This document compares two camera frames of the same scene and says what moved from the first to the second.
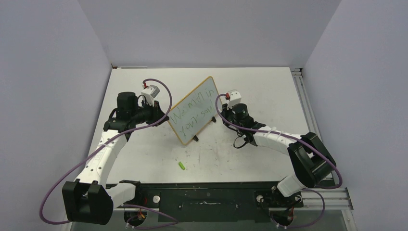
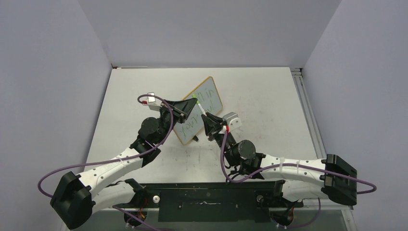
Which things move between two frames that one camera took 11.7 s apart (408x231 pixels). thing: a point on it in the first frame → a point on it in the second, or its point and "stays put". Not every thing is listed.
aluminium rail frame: (328, 196) stays put
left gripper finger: (166, 118) → (183, 119)
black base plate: (182, 202) stays put
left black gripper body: (146, 114) → (165, 121)
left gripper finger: (158, 108) → (185, 105)
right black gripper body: (228, 113) → (219, 137)
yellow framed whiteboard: (195, 110) stays put
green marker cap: (181, 165) → (194, 96)
